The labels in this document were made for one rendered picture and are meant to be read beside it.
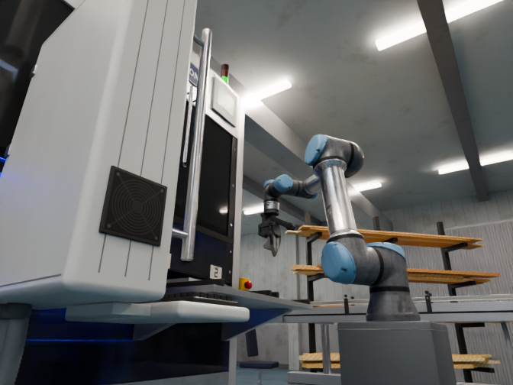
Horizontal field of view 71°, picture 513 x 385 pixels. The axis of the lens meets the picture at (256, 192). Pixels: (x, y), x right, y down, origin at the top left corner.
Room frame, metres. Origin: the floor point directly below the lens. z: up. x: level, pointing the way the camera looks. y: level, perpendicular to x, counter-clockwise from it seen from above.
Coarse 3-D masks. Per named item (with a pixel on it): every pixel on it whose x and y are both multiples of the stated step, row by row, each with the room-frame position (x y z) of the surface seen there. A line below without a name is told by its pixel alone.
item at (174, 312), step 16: (96, 304) 0.71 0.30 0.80; (112, 304) 0.67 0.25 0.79; (128, 304) 0.69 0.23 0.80; (144, 304) 0.75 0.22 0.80; (160, 304) 0.71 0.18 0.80; (176, 304) 0.68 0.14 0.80; (192, 304) 0.70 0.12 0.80; (208, 304) 0.73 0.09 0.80; (80, 320) 0.92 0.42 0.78; (96, 320) 0.89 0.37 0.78; (112, 320) 0.87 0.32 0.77; (128, 320) 0.85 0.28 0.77; (144, 320) 0.84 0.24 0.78; (160, 320) 0.82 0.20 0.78; (176, 320) 0.81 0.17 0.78; (192, 320) 0.80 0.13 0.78; (208, 320) 0.78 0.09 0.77; (224, 320) 0.78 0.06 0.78; (240, 320) 0.81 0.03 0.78
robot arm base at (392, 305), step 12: (372, 288) 1.10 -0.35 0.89; (384, 288) 1.07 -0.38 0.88; (396, 288) 1.06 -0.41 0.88; (408, 288) 1.08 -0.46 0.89; (372, 300) 1.11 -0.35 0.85; (384, 300) 1.06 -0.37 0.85; (396, 300) 1.05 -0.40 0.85; (408, 300) 1.06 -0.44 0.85; (372, 312) 1.11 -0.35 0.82; (384, 312) 1.06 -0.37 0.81; (396, 312) 1.04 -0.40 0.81; (408, 312) 1.05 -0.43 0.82
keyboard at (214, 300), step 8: (168, 296) 0.79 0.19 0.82; (176, 296) 0.78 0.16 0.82; (184, 296) 0.76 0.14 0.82; (192, 296) 0.73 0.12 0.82; (200, 296) 0.76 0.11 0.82; (208, 296) 0.78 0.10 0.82; (216, 296) 0.79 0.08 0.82; (224, 296) 0.81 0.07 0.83; (232, 296) 0.83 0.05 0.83; (216, 304) 0.78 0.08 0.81; (224, 304) 0.80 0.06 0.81; (232, 304) 0.82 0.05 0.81
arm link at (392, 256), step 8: (376, 248) 1.07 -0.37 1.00; (384, 248) 1.06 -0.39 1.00; (392, 248) 1.06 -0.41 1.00; (400, 248) 1.07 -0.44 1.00; (384, 256) 1.05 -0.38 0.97; (392, 256) 1.06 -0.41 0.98; (400, 256) 1.07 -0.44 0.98; (384, 264) 1.04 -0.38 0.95; (392, 264) 1.05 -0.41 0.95; (400, 264) 1.06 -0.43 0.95; (384, 272) 1.05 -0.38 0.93; (392, 272) 1.06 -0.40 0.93; (400, 272) 1.06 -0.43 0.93; (376, 280) 1.06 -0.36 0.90; (384, 280) 1.07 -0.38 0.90; (392, 280) 1.06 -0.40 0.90; (400, 280) 1.06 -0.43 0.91
